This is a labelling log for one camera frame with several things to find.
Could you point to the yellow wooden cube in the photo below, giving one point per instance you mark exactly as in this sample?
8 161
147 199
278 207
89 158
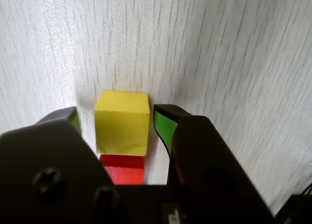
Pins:
122 129

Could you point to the red wooden cube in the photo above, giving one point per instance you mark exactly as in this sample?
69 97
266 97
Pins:
124 173

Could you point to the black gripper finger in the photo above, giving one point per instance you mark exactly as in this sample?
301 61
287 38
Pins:
207 165
44 165

